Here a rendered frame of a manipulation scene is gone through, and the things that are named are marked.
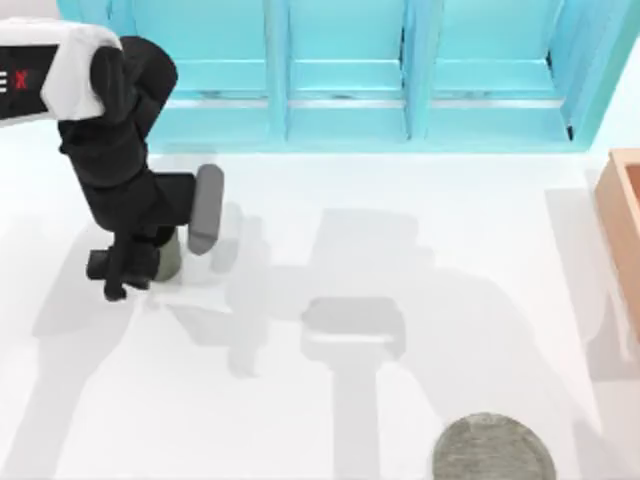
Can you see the grey-green cup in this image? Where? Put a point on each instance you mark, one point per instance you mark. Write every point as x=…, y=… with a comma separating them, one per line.
x=170, y=260

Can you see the pale grey rounded box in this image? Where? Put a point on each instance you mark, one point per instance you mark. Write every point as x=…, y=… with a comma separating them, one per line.
x=206, y=210

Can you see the light blue rack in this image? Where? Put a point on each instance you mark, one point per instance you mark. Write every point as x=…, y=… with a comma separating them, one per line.
x=345, y=75

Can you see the grey-green round coaster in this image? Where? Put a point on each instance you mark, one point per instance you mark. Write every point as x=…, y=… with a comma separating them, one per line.
x=492, y=450

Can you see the shallow salmon-coloured box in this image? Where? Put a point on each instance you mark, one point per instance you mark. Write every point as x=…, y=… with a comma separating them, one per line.
x=622, y=225

